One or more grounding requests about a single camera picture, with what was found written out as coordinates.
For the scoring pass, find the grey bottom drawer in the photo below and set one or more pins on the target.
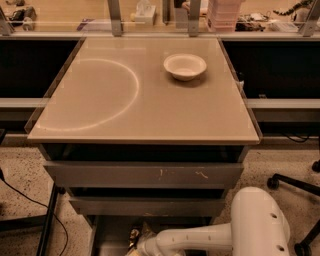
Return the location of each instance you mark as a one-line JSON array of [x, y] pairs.
[[111, 233]]

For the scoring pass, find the black metal stand leg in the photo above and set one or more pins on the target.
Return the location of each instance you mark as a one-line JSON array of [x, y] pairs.
[[41, 251]]

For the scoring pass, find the white tissue box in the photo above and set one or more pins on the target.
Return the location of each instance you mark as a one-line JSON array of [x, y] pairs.
[[145, 12]]

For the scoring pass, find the orange soda can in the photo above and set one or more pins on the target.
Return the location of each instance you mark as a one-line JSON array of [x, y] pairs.
[[133, 240]]

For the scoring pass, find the metal bracket post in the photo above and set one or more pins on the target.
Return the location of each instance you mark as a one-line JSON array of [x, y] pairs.
[[193, 22], [115, 17]]

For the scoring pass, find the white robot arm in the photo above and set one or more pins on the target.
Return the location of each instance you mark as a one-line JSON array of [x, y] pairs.
[[258, 227]]

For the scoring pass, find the grey top drawer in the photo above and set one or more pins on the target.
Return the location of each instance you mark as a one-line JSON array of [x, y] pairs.
[[70, 174]]

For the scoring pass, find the grey drawer cabinet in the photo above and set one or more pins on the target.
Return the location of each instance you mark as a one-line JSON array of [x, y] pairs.
[[117, 103]]

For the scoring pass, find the grey drawer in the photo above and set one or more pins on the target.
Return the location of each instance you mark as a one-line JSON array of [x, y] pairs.
[[70, 174], [111, 233], [150, 207]]

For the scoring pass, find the black office chair base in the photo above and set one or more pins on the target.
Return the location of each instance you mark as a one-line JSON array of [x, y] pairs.
[[296, 186]]

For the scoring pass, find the grey middle drawer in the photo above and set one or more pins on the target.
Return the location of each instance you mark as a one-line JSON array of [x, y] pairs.
[[150, 207]]

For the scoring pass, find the right metal bracket post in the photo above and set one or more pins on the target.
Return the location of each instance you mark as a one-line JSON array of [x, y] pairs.
[[193, 22]]

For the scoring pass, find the left metal bracket post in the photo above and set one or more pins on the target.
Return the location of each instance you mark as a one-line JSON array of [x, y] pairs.
[[115, 17]]

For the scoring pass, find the pink stacked trays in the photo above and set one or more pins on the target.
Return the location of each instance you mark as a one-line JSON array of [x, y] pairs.
[[222, 15]]

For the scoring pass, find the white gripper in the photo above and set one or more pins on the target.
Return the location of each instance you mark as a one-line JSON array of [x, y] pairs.
[[149, 246]]

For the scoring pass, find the white paper bowl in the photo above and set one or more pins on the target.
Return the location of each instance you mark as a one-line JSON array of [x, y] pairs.
[[184, 67]]

